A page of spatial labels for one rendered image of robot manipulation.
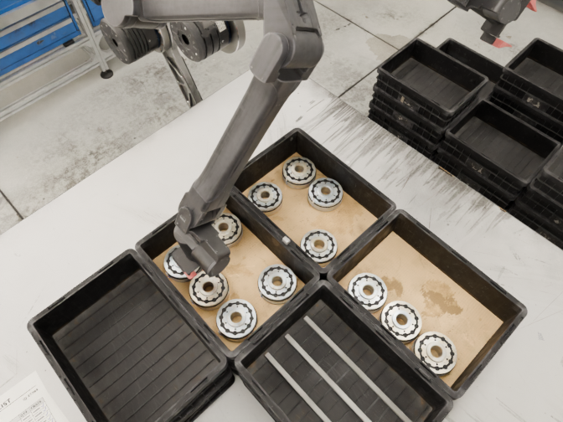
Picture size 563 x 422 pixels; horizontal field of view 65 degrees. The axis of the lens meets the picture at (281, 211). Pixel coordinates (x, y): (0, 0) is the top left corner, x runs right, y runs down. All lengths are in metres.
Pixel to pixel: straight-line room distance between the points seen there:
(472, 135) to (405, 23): 1.39
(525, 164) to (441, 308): 1.14
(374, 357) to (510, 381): 0.41
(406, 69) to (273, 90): 1.65
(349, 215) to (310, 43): 0.73
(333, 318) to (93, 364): 0.61
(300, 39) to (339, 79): 2.26
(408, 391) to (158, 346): 0.62
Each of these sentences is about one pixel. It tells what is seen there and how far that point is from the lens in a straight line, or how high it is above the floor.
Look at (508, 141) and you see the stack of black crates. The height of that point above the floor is 0.38.
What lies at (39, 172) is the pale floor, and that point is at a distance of 2.75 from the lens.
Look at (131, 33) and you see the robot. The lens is 1.78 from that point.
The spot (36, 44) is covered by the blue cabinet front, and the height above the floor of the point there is 0.39.
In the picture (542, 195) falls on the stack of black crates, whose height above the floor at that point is 0.48.
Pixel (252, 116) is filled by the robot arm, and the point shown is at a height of 1.43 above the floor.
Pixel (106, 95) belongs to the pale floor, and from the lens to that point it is 3.00.
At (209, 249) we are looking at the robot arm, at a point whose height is 1.17.
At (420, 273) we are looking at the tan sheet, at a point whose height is 0.83.
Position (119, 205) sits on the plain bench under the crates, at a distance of 1.57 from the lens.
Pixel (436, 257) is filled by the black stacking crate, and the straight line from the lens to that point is 1.27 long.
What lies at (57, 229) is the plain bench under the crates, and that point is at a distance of 1.61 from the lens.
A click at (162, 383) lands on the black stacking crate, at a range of 1.18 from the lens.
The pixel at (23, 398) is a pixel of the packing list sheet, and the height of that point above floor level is 0.70.
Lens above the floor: 1.96
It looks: 59 degrees down
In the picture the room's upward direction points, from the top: straight up
